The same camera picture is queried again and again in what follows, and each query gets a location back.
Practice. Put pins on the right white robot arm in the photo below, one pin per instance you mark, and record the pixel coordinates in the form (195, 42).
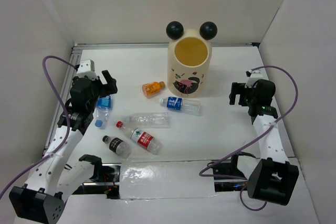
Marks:
(271, 178)

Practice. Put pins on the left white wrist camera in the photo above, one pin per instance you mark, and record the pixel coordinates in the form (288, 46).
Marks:
(86, 69)

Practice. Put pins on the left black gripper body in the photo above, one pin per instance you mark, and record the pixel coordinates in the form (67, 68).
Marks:
(97, 86)

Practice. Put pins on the blue cap crushed bottle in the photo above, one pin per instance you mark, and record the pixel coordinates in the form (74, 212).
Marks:
(102, 111)

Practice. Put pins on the black label plastic bottle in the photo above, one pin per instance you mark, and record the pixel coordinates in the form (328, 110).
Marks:
(118, 146)

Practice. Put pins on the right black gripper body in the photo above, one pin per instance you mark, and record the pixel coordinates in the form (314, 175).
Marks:
(249, 96)

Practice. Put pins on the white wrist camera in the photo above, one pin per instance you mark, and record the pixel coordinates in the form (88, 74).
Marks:
(253, 76)
(86, 69)

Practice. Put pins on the clear unlabelled plastic bottle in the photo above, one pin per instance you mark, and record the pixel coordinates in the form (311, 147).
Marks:
(149, 120)

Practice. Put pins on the small orange juice bottle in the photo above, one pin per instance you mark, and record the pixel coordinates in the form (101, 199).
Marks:
(151, 89)

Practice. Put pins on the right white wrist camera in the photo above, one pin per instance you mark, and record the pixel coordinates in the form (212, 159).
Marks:
(253, 76)

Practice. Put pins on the aluminium frame rail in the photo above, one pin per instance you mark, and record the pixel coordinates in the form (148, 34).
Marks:
(76, 54)

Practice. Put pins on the red label plastic bottle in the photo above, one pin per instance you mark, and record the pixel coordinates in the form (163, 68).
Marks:
(140, 137)

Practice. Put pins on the cream bin with black ears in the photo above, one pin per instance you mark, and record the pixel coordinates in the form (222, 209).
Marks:
(188, 57)

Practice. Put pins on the blue label plastic bottle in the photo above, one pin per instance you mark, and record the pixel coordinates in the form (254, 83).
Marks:
(187, 106)

